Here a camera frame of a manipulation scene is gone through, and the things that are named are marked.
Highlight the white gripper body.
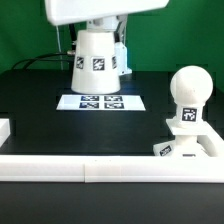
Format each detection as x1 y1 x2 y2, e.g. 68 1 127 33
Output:
44 0 169 26

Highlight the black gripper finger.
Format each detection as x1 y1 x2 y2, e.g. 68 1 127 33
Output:
115 15 128 43

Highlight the white lamp shade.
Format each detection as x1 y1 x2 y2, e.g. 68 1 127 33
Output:
71 30 120 94

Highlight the white lamp bulb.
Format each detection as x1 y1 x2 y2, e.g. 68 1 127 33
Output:
170 65 213 128

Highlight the white lamp base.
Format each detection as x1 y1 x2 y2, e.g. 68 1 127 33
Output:
153 118 208 158

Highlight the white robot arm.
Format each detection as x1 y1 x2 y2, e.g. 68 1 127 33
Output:
44 0 169 75

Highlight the white marker sheet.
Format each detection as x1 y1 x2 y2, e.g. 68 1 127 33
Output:
57 94 145 111

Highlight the white thin cable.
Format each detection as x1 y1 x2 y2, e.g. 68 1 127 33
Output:
55 25 65 70

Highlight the black cable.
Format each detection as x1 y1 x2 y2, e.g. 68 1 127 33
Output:
11 52 77 70

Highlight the white left fence rail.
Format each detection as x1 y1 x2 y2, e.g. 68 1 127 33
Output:
0 119 10 147

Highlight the white fence rail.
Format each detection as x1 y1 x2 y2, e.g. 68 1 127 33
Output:
0 119 10 147
198 122 224 158
0 155 224 183

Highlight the white front fence rail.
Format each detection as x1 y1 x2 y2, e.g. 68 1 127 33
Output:
0 155 224 183

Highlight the white right fence rail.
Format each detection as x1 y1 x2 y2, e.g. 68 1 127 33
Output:
198 122 224 158

